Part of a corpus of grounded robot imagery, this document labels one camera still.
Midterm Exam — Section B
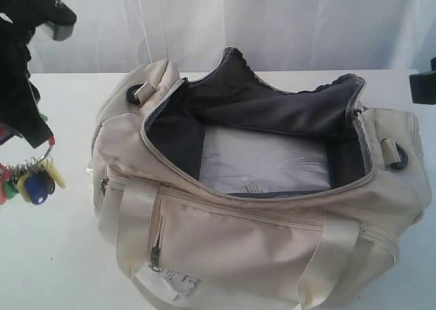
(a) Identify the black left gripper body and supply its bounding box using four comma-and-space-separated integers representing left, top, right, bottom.
0, 0, 78, 127

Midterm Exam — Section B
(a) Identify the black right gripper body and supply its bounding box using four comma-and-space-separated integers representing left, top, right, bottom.
409, 57, 436, 104

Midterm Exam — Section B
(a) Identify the colourful key tag bunch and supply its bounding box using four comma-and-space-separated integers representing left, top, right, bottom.
1, 136, 65, 205

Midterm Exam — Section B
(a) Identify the cream fabric duffel bag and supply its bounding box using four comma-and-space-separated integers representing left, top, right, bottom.
90, 47, 432, 309

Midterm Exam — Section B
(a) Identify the white backdrop curtain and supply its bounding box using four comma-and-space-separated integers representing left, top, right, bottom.
29, 0, 435, 74

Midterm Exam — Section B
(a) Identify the white paper label tag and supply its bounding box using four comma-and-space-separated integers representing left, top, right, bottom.
133, 264, 200, 309

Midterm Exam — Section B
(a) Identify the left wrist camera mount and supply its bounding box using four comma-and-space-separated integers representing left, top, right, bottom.
42, 0, 77, 42

